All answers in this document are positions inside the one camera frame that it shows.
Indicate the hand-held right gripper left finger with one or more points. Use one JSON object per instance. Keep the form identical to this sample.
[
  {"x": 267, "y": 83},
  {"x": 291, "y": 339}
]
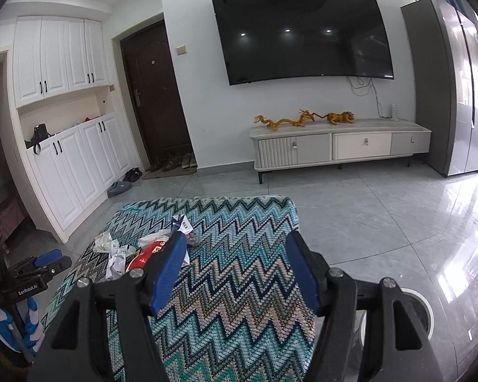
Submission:
[{"x": 169, "y": 270}]

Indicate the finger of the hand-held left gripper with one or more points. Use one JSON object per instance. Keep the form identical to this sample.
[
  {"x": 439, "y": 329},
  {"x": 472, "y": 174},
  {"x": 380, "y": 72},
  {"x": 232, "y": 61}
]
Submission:
[
  {"x": 49, "y": 258},
  {"x": 61, "y": 264}
]

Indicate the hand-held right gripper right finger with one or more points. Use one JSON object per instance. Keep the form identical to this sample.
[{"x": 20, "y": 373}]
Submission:
[{"x": 302, "y": 270}]

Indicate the red and white packet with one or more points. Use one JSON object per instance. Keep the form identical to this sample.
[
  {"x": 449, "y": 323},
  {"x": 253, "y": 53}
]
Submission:
[{"x": 147, "y": 256}]

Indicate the clear plastic bag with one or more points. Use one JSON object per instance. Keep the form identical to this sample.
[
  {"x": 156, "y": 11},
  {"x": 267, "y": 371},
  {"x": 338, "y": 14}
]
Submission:
[{"x": 193, "y": 240}]

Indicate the white blue torn packet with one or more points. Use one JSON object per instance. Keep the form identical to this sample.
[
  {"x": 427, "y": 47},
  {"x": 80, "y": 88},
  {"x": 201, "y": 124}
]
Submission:
[{"x": 183, "y": 225}]

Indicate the silver white wrapper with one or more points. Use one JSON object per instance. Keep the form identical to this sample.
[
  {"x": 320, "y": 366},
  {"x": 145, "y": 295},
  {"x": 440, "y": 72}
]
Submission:
[{"x": 117, "y": 264}]

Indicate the white trash bin black rim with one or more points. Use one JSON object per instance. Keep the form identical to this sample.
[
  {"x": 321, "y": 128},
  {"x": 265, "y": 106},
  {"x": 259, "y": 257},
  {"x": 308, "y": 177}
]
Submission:
[{"x": 418, "y": 306}]

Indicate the person's left hand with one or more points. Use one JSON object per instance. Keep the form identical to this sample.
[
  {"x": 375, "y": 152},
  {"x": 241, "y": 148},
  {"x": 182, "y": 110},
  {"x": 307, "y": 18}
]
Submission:
[{"x": 32, "y": 318}]

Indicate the pink cloth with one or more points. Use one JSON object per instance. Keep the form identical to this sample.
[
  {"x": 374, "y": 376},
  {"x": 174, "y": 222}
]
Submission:
[{"x": 12, "y": 213}]

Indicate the zigzag patterned knitted blanket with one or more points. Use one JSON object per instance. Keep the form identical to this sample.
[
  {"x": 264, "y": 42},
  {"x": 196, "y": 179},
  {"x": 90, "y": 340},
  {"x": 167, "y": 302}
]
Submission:
[{"x": 231, "y": 286}]

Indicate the white hallway cabinet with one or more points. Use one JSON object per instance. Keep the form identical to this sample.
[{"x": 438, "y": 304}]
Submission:
[{"x": 67, "y": 167}]

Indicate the pair of grey slippers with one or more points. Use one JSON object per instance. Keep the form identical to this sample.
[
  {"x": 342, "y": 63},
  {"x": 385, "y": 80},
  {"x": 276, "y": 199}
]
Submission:
[{"x": 118, "y": 189}]

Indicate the brown doormat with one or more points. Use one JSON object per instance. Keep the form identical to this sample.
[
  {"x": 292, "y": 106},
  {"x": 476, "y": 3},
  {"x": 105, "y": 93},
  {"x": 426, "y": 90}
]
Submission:
[{"x": 171, "y": 173}]

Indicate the pair of black shoes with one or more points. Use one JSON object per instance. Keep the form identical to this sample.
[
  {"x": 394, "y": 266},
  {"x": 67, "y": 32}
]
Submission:
[{"x": 132, "y": 175}]

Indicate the brown shoe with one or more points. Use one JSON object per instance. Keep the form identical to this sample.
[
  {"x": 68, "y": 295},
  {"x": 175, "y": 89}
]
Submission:
[
  {"x": 156, "y": 165},
  {"x": 171, "y": 164}
]

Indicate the beige sneaker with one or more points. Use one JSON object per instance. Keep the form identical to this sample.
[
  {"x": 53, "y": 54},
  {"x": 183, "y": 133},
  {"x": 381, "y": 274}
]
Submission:
[
  {"x": 191, "y": 160},
  {"x": 185, "y": 161}
]

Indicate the black handbag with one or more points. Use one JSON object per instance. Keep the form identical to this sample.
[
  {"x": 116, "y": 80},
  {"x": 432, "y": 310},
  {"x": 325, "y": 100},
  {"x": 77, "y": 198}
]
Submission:
[{"x": 40, "y": 135}]

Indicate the white television stand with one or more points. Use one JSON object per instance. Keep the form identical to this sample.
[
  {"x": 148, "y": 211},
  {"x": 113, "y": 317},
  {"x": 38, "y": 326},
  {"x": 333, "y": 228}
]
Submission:
[{"x": 342, "y": 143}]

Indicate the golden dragon figurine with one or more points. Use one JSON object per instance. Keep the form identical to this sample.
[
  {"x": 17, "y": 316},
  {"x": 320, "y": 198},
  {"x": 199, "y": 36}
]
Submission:
[{"x": 286, "y": 122}]

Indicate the golden tiger figurine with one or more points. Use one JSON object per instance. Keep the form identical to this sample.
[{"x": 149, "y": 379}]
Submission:
[{"x": 338, "y": 118}]

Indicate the dark brown entrance door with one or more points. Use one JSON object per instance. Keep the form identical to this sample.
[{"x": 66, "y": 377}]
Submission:
[{"x": 155, "y": 99}]

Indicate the white power strip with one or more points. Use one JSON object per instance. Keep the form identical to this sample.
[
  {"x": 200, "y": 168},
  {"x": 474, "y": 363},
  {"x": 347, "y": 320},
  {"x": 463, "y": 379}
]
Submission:
[{"x": 393, "y": 112}]

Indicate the grey double-door refrigerator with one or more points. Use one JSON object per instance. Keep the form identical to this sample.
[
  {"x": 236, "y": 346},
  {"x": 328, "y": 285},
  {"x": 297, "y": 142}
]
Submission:
[{"x": 446, "y": 99}]

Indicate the beige wall switch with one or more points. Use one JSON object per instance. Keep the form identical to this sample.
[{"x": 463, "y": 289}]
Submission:
[{"x": 181, "y": 49}]

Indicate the large black wall television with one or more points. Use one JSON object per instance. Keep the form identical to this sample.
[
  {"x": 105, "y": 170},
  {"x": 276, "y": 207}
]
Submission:
[{"x": 302, "y": 36}]

